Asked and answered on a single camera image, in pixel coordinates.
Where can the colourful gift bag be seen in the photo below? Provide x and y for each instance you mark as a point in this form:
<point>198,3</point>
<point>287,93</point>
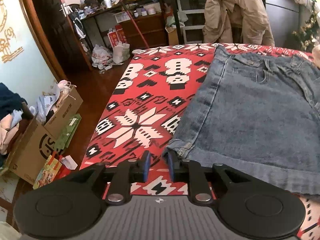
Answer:
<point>47,171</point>

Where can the green plastic bag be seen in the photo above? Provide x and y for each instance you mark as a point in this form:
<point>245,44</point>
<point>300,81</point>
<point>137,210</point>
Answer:
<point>175,21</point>

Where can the white drawer unit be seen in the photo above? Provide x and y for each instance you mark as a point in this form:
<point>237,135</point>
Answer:
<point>193,17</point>

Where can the large cardboard box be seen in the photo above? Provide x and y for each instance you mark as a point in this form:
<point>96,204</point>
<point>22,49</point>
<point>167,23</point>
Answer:
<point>27,150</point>

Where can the green flat box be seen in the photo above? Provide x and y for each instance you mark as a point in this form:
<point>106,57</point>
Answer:
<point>68,132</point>

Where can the printed white plastic bag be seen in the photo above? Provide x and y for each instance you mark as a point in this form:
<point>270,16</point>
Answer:
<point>101,55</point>

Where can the blue denim shorts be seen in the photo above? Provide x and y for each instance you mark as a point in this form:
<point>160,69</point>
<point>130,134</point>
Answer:
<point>250,120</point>

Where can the red patterned blanket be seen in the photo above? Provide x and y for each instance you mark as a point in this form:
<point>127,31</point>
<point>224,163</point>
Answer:
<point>150,92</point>

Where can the red broom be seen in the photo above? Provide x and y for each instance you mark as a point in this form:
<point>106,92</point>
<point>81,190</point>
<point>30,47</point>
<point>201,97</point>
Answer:
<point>135,22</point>

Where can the white lotion bottle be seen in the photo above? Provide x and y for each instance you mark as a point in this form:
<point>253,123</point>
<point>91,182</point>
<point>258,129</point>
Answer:
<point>108,1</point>

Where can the chair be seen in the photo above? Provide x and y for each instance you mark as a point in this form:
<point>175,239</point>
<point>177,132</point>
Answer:
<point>237,33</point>

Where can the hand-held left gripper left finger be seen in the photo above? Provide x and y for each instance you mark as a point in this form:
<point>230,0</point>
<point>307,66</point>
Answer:
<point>145,167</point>

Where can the black desk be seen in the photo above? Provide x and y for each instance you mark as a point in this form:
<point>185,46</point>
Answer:
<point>175,17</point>

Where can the yellow cardboard box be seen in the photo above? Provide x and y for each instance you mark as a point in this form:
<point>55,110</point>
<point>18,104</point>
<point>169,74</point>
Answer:
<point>173,37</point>

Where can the small Christmas tree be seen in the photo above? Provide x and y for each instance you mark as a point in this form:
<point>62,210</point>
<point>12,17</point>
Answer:
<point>306,30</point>

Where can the plain white plastic bag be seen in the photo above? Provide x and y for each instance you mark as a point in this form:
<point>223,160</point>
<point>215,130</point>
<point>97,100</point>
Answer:
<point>121,52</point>

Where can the red printed box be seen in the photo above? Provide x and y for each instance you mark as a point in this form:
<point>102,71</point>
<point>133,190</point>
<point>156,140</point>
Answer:
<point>112,38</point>
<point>122,33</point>

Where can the dark wooden door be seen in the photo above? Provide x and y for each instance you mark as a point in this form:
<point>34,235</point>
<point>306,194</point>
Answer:
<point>55,30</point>

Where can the wooden dresser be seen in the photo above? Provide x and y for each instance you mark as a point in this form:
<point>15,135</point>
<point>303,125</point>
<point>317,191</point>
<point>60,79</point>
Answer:
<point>147,28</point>

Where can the gold wall decoration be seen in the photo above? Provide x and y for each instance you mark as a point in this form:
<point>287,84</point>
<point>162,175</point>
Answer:
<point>7,35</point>

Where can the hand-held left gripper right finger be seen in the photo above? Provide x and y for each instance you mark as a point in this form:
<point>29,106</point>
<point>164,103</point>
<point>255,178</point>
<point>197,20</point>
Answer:
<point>172,167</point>

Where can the beige jacket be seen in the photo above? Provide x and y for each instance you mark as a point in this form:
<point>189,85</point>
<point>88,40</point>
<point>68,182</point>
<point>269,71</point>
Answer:
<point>240,10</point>

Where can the pile of pale clothes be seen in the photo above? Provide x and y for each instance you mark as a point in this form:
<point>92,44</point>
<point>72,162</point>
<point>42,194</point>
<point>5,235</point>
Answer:
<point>7,132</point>

